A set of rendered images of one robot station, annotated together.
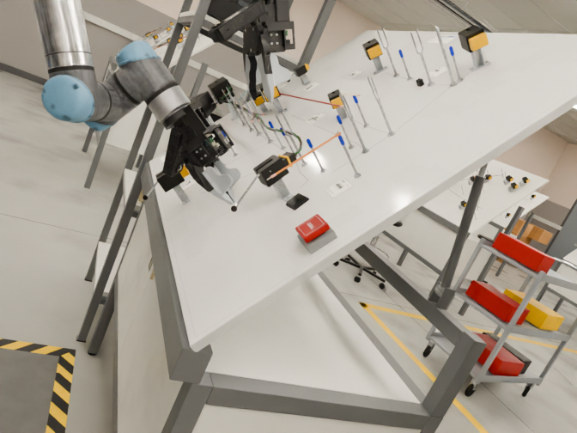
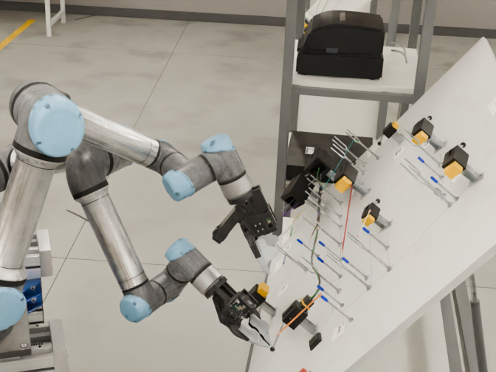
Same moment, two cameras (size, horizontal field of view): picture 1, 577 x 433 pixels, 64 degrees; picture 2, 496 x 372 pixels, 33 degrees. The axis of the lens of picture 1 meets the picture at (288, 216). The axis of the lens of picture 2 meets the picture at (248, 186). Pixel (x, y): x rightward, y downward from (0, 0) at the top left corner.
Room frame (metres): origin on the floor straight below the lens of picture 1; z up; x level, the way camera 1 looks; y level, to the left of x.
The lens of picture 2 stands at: (-0.64, -0.79, 2.37)
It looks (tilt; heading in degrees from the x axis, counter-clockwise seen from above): 25 degrees down; 32
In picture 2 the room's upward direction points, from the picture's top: 3 degrees clockwise
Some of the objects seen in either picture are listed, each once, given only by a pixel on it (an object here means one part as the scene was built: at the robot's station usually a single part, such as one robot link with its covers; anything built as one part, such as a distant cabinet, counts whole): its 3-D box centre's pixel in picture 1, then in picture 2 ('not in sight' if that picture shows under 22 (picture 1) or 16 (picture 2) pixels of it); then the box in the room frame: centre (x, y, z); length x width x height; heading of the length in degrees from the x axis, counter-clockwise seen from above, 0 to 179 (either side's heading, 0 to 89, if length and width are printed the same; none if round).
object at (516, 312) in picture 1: (514, 318); not in sight; (3.39, -1.85, 0.54); 0.99 x 0.50 x 1.08; 125
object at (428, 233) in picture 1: (448, 221); not in sight; (5.24, -1.65, 0.83); 1.18 x 0.72 x 1.65; 31
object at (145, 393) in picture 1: (146, 362); not in sight; (0.99, 0.17, 0.60); 0.55 x 0.03 x 0.39; 26
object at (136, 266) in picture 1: (138, 260); not in sight; (1.48, 0.40, 0.60); 0.55 x 0.02 x 0.39; 26
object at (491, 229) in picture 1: (488, 220); not in sight; (8.79, -3.43, 0.83); 1.18 x 0.72 x 1.65; 31
